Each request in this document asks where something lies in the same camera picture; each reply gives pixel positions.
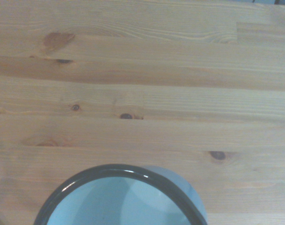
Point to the blue enamel mug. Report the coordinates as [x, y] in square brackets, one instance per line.
[123, 201]

